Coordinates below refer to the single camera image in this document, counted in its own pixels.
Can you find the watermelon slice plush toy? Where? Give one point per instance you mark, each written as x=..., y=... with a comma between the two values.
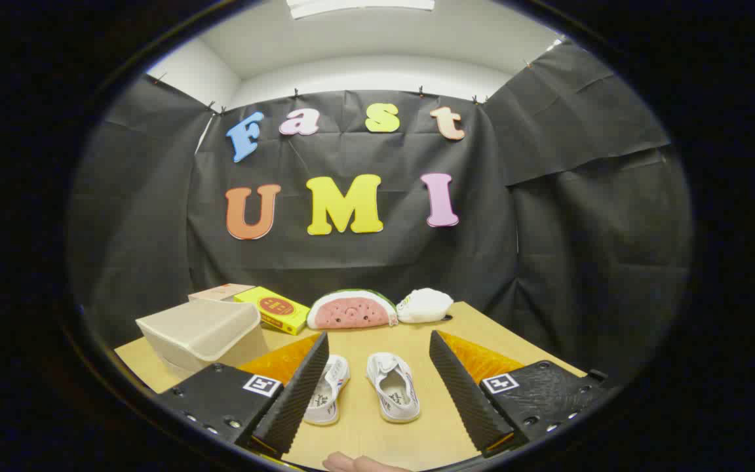
x=351, y=311

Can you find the yellow book with red circle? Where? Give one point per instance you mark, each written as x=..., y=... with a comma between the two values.
x=272, y=307

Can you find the white canvas shoe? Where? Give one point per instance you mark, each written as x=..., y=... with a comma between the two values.
x=331, y=387
x=394, y=390

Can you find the beige fabric storage box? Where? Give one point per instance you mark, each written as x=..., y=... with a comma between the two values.
x=194, y=331

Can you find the white ceiling light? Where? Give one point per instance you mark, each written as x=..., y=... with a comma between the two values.
x=358, y=6

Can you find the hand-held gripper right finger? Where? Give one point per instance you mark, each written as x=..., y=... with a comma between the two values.
x=463, y=400

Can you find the beige book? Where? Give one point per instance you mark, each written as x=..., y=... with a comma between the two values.
x=220, y=292

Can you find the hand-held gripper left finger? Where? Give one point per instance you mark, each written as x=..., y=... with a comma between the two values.
x=299, y=400

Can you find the white plush toy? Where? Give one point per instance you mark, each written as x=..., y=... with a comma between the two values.
x=425, y=305

